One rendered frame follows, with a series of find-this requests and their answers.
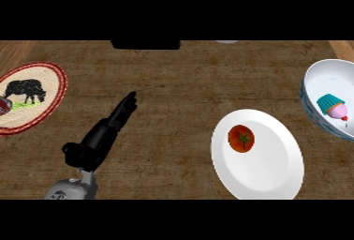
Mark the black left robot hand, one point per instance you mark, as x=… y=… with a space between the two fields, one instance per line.
x=98 y=137

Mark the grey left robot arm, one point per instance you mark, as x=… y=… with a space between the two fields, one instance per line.
x=73 y=189

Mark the white plate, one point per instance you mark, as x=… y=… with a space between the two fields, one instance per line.
x=267 y=165

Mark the pink cupcake with teal wrapper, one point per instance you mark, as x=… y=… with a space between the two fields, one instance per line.
x=331 y=106

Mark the white bowl with blue pattern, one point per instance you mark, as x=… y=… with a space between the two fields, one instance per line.
x=328 y=81

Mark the round placemat with cow print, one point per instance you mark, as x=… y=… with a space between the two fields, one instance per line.
x=33 y=93

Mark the red and grey can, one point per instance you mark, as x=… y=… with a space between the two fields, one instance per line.
x=3 y=106

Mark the red tomato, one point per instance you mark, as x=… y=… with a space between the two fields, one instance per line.
x=240 y=138

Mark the black appliance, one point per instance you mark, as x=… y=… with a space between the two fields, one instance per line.
x=144 y=44

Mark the pale grey object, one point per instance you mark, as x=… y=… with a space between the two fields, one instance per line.
x=225 y=41

